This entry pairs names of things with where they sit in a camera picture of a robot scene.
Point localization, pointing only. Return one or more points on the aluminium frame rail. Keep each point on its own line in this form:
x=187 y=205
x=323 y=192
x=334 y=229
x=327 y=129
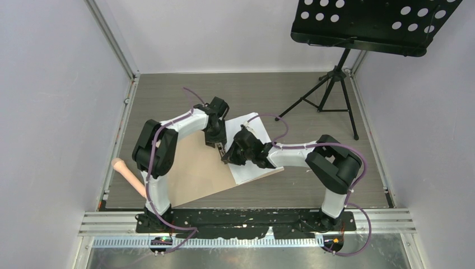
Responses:
x=119 y=230

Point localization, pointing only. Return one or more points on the silver folder clip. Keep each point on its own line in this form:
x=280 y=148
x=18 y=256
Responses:
x=221 y=149

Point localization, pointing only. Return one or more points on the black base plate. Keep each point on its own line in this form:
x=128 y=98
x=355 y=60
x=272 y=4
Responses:
x=285 y=223

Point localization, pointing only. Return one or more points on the brown cardboard folder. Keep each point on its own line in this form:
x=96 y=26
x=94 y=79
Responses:
x=198 y=171

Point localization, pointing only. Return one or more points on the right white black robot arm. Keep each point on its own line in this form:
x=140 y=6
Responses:
x=337 y=166

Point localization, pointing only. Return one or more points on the white paper sheets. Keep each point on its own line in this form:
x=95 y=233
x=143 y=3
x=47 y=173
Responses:
x=249 y=172

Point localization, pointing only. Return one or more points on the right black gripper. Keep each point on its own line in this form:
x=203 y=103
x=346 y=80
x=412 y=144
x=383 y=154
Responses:
x=232 y=156

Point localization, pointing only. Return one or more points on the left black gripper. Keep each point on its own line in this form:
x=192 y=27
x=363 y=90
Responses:
x=220 y=138

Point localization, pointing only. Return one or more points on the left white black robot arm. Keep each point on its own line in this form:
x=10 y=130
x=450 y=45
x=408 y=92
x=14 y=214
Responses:
x=155 y=149

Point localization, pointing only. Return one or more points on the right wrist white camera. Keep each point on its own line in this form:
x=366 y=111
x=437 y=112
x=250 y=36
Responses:
x=247 y=126

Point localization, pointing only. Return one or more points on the black music stand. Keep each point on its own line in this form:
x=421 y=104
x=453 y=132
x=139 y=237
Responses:
x=398 y=27

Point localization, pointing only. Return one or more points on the beige handle tool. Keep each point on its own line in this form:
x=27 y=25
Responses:
x=120 y=166

